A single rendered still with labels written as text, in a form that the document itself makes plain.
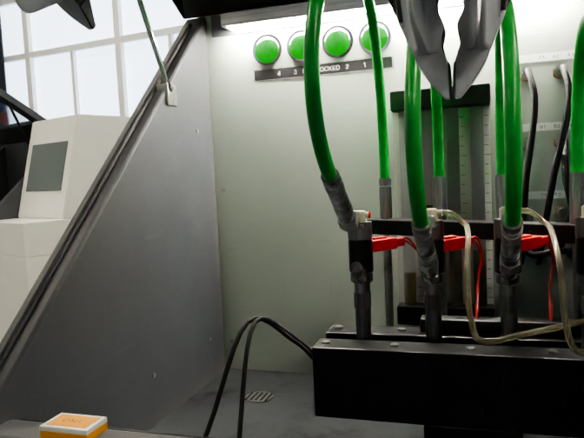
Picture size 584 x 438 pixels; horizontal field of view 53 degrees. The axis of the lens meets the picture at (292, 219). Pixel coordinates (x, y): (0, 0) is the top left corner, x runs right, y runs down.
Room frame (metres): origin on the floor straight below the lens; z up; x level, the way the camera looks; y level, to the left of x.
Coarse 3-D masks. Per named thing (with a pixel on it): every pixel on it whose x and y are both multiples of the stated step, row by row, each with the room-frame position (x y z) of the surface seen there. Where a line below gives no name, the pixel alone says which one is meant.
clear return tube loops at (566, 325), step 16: (464, 224) 0.62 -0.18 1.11; (544, 224) 0.60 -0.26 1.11; (464, 256) 0.57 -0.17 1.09; (560, 256) 0.53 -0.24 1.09; (464, 272) 0.55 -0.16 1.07; (560, 272) 0.52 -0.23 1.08; (464, 288) 0.54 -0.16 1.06; (560, 288) 0.51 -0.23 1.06; (560, 304) 0.51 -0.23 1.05; (576, 320) 0.57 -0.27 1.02; (512, 336) 0.55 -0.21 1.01; (576, 352) 0.51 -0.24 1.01
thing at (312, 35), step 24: (312, 0) 0.53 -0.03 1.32; (312, 24) 0.51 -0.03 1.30; (312, 48) 0.51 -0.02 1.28; (312, 72) 0.50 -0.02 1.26; (312, 96) 0.51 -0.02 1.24; (384, 96) 0.85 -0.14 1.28; (312, 120) 0.51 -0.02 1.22; (384, 120) 0.86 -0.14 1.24; (312, 144) 0.53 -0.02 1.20; (384, 144) 0.86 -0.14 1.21; (384, 168) 0.86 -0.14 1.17
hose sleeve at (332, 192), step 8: (336, 176) 0.55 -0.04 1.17; (328, 184) 0.55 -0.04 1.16; (336, 184) 0.56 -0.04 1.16; (328, 192) 0.57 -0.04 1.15; (336, 192) 0.56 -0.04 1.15; (344, 192) 0.57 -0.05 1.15; (336, 200) 0.58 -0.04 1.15; (344, 200) 0.58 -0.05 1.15; (336, 208) 0.59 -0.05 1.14; (344, 208) 0.59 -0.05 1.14; (352, 208) 0.60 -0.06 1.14; (344, 216) 0.60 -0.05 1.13; (352, 216) 0.61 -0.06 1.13
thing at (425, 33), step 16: (416, 0) 0.33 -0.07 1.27; (432, 0) 0.36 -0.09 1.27; (416, 16) 0.33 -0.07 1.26; (432, 16) 0.36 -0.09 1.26; (416, 32) 0.33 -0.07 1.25; (432, 32) 0.36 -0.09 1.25; (416, 48) 0.36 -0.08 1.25; (432, 48) 0.36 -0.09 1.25; (432, 64) 0.36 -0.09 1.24; (448, 64) 0.36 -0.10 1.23; (432, 80) 0.36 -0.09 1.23; (448, 80) 0.36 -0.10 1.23; (448, 96) 0.36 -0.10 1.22
